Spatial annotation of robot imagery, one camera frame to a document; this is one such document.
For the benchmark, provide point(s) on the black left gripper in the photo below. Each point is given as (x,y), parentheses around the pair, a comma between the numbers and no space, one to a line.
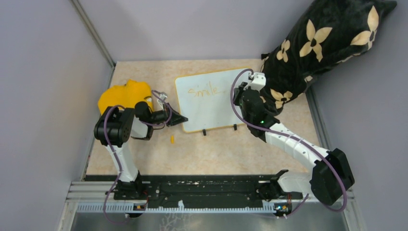
(173,118)

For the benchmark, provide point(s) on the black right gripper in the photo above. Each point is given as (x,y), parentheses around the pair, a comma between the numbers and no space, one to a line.
(238,91)

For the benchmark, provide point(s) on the white board yellow frame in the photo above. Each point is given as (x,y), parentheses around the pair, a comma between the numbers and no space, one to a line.
(205,100)

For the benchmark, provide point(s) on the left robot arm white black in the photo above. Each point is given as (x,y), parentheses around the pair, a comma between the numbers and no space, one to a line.
(118,124)

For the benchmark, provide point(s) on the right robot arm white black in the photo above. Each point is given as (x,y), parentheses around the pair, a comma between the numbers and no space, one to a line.
(329,174)

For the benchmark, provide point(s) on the yellow cloth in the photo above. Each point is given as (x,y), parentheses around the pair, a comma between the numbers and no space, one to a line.
(127,95)

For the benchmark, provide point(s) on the black floral pillow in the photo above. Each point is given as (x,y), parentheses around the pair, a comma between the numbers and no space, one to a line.
(328,33)

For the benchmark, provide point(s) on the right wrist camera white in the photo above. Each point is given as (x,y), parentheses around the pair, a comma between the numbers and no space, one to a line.
(256,81)

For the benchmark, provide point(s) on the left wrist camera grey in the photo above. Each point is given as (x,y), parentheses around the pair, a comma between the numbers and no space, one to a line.
(161,97)

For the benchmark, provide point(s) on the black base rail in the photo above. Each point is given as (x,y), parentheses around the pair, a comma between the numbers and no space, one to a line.
(199,194)

